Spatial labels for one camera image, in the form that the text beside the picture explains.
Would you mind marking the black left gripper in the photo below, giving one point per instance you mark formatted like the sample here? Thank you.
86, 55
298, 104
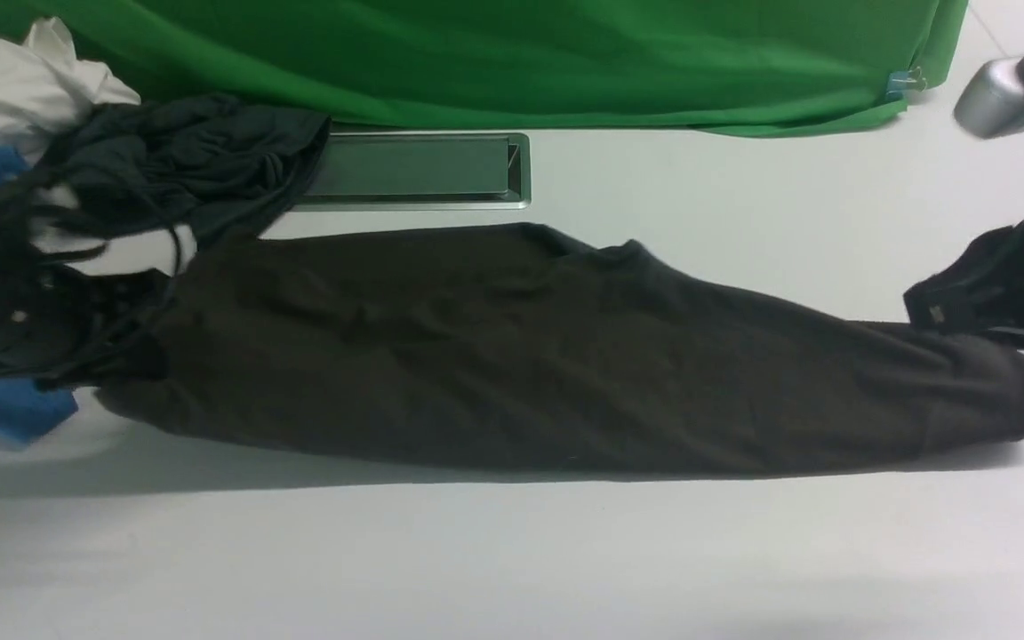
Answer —
62, 328

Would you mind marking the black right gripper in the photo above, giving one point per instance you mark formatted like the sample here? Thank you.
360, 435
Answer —
982, 292

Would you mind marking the gray long sleeve shirt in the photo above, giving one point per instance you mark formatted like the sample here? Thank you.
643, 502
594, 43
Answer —
516, 348

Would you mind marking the white crumpled shirt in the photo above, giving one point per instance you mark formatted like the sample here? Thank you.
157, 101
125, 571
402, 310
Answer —
47, 90

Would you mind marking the dark teal crumpled shirt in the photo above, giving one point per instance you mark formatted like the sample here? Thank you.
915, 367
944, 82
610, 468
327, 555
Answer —
213, 163

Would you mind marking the blue binder clip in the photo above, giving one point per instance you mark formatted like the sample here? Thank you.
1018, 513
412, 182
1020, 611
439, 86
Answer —
900, 84

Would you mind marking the green backdrop cloth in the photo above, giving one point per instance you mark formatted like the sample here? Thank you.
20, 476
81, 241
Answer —
754, 69

